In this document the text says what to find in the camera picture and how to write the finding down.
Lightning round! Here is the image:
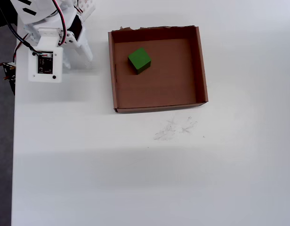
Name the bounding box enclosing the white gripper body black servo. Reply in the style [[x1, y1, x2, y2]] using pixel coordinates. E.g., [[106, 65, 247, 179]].
[[24, 14, 86, 50]]

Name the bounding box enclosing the brown cardboard box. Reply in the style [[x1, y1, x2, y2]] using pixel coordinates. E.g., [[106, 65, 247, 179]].
[[108, 25, 209, 114]]

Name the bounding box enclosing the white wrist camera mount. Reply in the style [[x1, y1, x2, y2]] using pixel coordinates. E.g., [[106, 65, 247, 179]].
[[28, 27, 64, 83]]

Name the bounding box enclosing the black cable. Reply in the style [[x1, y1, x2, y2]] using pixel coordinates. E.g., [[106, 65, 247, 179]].
[[5, 20, 42, 56]]

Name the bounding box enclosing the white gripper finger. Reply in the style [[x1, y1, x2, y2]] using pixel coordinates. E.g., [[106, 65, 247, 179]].
[[62, 49, 72, 69], [75, 32, 93, 63]]

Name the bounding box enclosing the green cube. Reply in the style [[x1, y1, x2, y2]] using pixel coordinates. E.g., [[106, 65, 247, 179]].
[[127, 47, 152, 75]]

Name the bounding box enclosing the red arm wire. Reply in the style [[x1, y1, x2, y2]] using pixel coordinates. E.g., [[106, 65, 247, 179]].
[[52, 0, 67, 46]]

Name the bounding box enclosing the red base wire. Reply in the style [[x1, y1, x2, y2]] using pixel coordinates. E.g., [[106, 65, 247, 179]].
[[13, 34, 29, 64]]

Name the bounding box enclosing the black bar with metal pins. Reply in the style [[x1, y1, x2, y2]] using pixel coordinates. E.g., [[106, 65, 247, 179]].
[[0, 61, 16, 95]]

